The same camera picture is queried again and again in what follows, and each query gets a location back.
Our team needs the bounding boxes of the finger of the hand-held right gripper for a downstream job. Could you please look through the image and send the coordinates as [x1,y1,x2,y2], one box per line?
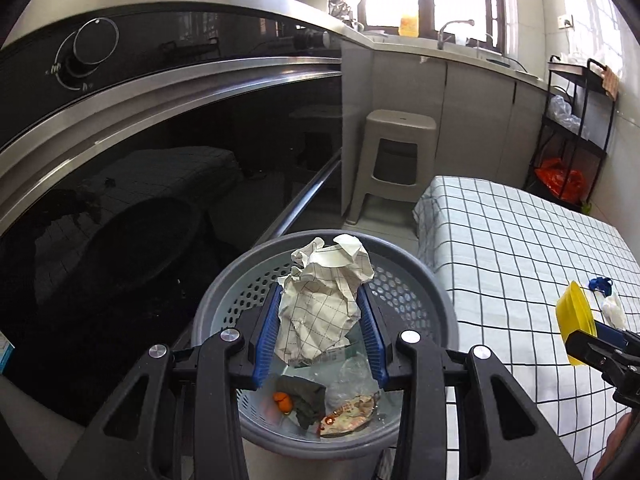
[565,329,613,368]
[594,321,640,348]

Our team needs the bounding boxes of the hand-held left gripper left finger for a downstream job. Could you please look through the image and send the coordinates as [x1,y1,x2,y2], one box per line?
[57,284,283,480]

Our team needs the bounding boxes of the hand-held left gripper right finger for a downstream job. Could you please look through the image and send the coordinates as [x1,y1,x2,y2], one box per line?
[356,284,583,480]

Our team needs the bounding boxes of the yellow plastic piece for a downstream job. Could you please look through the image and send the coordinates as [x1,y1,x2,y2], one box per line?
[556,281,598,367]

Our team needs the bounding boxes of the clear plastic cup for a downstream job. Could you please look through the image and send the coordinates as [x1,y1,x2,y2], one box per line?
[320,345,373,403]

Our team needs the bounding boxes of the grey perforated plastic basket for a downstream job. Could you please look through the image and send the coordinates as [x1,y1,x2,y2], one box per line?
[191,230,460,453]

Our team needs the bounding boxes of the white paper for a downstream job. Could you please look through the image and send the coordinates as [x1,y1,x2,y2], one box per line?
[276,234,376,366]

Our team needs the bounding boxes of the snack wrapper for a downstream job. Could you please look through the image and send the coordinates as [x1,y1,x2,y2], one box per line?
[318,392,381,438]

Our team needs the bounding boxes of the person's right hand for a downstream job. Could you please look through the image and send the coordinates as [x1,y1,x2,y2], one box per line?
[594,412,632,480]

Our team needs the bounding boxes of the orange plastic bag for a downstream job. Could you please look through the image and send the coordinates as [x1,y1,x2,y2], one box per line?
[534,157,586,201]

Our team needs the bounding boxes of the black metal shelf rack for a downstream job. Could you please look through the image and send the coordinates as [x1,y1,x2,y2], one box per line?
[522,55,621,213]

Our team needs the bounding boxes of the beige plastic stool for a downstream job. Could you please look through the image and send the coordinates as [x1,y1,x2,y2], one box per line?
[348,109,438,226]

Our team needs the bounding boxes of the black built-in oven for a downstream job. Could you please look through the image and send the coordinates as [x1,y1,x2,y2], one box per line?
[0,0,346,426]

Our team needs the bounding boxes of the clear plastic bags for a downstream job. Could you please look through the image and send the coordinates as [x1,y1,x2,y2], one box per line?
[547,95,586,128]

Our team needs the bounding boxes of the orange checked cloth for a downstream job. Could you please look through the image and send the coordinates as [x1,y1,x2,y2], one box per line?
[600,67,621,98]

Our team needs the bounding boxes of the grey kitchen cabinet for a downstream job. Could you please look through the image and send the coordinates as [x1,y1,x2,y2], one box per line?
[341,30,551,221]

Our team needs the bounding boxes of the light blue box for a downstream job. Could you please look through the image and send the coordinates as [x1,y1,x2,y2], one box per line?
[0,330,16,376]

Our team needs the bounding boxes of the white plastic bag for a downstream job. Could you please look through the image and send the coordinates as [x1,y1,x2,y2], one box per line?
[560,52,608,68]

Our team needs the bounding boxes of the metal sink faucet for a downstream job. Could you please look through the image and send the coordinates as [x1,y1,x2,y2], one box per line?
[436,19,476,51]

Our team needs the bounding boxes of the oven control knob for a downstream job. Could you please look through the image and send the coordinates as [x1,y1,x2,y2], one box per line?
[52,17,121,92]

